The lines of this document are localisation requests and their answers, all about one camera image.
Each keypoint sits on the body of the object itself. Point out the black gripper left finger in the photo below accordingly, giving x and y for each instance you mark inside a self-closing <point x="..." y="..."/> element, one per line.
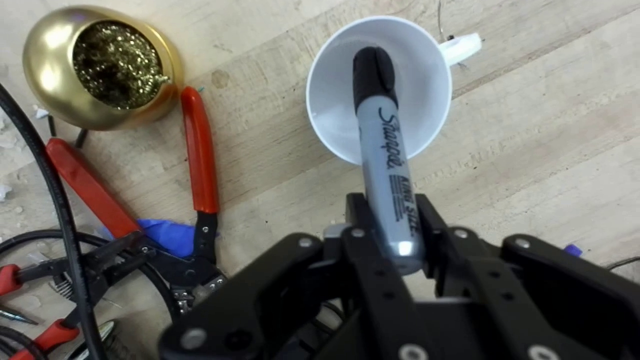
<point x="261" y="311"/>

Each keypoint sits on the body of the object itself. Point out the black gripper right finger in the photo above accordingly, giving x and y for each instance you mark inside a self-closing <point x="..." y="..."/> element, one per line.
<point x="535" y="293"/>

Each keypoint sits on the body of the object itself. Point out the grey black Sharpie marker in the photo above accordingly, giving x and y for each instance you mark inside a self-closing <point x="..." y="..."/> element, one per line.
<point x="384" y="162"/>

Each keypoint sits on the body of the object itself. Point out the gold brass wool tip cleaner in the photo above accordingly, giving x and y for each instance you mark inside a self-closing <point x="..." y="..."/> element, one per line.
<point x="101" y="68"/>

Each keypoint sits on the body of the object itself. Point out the red handled pliers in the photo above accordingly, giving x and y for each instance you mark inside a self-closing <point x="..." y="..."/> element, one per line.
<point x="175" y="220"/>

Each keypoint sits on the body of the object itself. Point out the white plastic cup with handle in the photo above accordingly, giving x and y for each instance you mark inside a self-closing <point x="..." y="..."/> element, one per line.
<point x="422" y="68"/>

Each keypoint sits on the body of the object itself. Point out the red handled cutters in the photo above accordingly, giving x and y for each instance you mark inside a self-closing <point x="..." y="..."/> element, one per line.
<point x="59" y="323"/>

